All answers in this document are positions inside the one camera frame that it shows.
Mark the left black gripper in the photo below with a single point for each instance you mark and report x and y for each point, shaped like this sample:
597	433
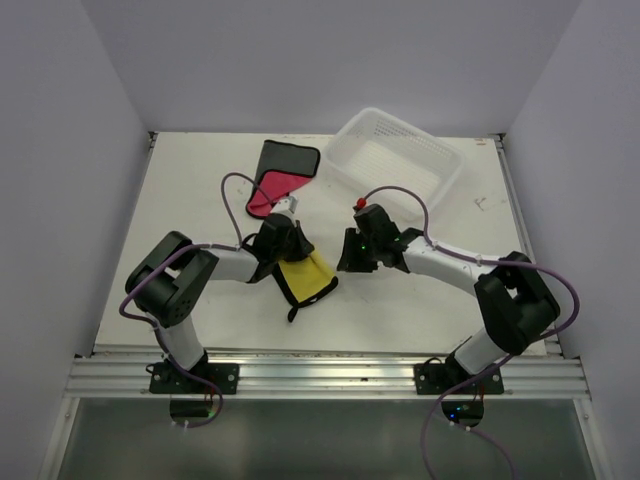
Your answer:
303	246

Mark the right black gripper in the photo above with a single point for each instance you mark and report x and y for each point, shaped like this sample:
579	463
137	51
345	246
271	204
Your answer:
349	260

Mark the grey and yellow towel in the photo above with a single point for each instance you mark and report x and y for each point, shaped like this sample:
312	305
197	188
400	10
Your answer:
303	283

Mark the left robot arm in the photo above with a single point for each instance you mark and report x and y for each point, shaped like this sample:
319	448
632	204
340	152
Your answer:
164	288

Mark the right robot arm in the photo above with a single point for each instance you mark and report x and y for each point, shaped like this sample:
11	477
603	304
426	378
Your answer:
515	303

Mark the grey and pink towel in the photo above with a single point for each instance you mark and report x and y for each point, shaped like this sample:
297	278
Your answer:
282	169

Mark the white plastic basket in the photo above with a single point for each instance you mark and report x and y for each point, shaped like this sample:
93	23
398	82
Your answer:
375	148

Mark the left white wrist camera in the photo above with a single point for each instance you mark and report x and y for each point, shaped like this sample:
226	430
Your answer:
286	205

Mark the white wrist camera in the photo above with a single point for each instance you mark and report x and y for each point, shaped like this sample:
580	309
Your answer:
286	205
360	204

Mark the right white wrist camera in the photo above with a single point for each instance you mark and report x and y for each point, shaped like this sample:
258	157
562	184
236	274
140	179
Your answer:
360	204

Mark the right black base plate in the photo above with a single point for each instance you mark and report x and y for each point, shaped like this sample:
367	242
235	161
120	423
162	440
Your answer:
433	377

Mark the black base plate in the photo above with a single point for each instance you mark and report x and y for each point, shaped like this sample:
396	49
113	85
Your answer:
433	377
165	379

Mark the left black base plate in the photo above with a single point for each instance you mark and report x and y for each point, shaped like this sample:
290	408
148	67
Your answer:
165	379

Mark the aluminium mounting rail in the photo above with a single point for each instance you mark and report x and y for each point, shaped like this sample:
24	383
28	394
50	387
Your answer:
121	373

